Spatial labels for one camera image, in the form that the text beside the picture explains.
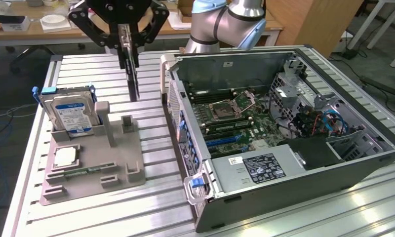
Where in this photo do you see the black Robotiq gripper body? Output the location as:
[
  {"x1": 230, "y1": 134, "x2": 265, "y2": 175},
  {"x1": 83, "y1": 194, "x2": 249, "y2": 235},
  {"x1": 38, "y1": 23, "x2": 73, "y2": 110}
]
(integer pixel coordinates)
[{"x1": 86, "y1": 0, "x2": 153, "y2": 25}]

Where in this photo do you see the black graphics card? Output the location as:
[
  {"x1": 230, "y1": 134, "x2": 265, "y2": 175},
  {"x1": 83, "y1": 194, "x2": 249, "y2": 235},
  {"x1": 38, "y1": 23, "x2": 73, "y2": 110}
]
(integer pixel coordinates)
[{"x1": 118, "y1": 23, "x2": 142, "y2": 103}]

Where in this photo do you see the white paper stack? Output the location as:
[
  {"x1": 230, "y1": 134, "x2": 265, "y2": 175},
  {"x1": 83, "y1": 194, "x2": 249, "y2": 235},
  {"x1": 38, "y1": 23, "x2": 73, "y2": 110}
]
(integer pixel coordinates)
[{"x1": 167, "y1": 11, "x2": 193, "y2": 30}]

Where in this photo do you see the cardboard box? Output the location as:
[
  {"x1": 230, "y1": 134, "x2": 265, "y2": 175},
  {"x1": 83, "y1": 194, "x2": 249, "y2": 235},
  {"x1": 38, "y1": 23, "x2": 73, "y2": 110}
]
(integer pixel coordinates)
[{"x1": 178, "y1": 0, "x2": 195, "y2": 23}]

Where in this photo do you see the white round part on base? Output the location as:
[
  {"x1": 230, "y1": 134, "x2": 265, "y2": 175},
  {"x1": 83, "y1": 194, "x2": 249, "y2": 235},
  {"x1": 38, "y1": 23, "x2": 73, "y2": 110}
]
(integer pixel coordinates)
[{"x1": 41, "y1": 14, "x2": 73, "y2": 33}]

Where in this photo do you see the wooden desk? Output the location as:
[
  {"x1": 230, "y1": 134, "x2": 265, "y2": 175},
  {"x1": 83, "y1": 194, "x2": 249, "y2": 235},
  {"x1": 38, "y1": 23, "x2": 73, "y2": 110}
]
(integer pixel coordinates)
[{"x1": 0, "y1": 0, "x2": 285, "y2": 54}]

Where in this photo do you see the white box with black lid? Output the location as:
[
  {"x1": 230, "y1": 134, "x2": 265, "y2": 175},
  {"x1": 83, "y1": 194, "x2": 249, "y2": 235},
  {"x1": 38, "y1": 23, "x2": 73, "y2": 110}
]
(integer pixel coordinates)
[{"x1": 0, "y1": 15, "x2": 33, "y2": 32}]

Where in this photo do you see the black chair base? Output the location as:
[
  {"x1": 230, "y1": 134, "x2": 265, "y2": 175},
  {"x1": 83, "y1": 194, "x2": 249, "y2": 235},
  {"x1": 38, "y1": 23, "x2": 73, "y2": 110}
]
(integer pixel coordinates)
[
  {"x1": 358, "y1": 71, "x2": 395, "y2": 94},
  {"x1": 5, "y1": 43, "x2": 89, "y2": 74}
]

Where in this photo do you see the hard disk in blue caddy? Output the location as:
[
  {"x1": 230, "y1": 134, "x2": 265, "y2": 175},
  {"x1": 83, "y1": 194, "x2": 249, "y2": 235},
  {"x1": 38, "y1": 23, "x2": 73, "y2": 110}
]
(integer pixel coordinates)
[{"x1": 31, "y1": 85, "x2": 102, "y2": 139}]

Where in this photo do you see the metal socket cover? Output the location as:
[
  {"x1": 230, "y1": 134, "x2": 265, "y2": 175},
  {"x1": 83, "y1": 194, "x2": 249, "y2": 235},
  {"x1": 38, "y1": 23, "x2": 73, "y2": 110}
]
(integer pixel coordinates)
[{"x1": 233, "y1": 90, "x2": 257, "y2": 116}]

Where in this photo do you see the CPU socket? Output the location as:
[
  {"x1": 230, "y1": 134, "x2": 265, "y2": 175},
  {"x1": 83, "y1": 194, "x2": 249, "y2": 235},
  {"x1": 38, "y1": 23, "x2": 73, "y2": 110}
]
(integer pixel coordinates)
[{"x1": 209, "y1": 100, "x2": 244, "y2": 121}]

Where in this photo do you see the black RAM stick with label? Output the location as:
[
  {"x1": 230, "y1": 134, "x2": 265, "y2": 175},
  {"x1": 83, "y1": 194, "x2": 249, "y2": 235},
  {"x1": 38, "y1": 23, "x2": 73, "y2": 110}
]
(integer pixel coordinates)
[{"x1": 206, "y1": 118, "x2": 254, "y2": 130}]

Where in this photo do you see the wooden cabinet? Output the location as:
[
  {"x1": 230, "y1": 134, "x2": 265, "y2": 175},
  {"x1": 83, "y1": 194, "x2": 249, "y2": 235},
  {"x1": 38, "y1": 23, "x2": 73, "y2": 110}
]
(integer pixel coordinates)
[{"x1": 266, "y1": 0, "x2": 365, "y2": 57}]

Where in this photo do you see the metal disk bay cage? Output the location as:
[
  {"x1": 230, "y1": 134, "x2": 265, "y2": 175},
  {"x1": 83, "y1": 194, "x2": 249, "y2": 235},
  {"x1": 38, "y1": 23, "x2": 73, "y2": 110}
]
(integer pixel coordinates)
[{"x1": 269, "y1": 58, "x2": 321, "y2": 117}]

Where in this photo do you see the blue expansion slot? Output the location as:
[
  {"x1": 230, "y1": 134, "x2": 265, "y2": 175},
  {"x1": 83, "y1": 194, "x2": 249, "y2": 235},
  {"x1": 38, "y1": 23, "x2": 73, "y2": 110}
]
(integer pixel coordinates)
[{"x1": 206, "y1": 136, "x2": 241, "y2": 147}]

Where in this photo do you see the silver CPU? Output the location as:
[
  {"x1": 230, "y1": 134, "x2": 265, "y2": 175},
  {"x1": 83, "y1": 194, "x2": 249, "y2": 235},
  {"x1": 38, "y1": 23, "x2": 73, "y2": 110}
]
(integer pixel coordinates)
[{"x1": 53, "y1": 148, "x2": 79, "y2": 167}]

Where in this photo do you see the green motherboard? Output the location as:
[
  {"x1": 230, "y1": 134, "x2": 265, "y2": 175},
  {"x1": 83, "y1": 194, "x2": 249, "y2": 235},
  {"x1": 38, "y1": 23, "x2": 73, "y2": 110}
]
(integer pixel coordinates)
[{"x1": 187, "y1": 87, "x2": 293, "y2": 160}]

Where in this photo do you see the green RAM stick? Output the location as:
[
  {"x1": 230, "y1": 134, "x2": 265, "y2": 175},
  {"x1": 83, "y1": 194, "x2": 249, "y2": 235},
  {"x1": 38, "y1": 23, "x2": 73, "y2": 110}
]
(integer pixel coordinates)
[{"x1": 65, "y1": 166, "x2": 102, "y2": 177}]

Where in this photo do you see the silver chipset heatsink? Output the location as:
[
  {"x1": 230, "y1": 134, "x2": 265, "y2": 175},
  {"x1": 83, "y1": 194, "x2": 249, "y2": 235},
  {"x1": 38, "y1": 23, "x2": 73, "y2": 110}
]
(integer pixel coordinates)
[{"x1": 249, "y1": 139, "x2": 272, "y2": 150}]

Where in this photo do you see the grey parts rack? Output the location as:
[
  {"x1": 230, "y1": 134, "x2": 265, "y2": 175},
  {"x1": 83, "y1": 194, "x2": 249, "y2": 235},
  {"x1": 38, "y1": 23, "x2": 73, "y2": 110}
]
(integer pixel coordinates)
[{"x1": 39, "y1": 100, "x2": 149, "y2": 207}]

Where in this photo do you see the grey power supply unit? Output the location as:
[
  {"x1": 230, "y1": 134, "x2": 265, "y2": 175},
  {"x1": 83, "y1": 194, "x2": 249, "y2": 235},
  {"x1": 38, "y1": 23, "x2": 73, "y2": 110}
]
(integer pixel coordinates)
[{"x1": 204, "y1": 144, "x2": 308, "y2": 195}]

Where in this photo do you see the open black PC case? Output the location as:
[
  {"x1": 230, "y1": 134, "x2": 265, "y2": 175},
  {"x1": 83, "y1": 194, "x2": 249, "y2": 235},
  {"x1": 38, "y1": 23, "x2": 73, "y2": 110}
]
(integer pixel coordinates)
[{"x1": 161, "y1": 46, "x2": 395, "y2": 234}]

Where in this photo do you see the blue wire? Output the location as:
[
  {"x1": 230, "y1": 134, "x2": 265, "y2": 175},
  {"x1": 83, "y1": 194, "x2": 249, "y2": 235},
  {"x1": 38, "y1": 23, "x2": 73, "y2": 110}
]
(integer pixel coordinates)
[{"x1": 322, "y1": 110, "x2": 350, "y2": 135}]

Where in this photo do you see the white table frame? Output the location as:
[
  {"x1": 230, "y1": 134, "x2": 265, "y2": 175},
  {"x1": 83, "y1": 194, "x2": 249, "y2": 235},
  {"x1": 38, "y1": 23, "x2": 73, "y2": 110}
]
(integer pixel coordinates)
[{"x1": 348, "y1": 0, "x2": 395, "y2": 67}]

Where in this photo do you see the metal disk bay bracket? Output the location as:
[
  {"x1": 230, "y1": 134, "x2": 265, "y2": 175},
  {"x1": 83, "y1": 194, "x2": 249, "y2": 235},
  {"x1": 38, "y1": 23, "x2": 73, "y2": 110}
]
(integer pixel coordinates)
[{"x1": 326, "y1": 128, "x2": 385, "y2": 162}]

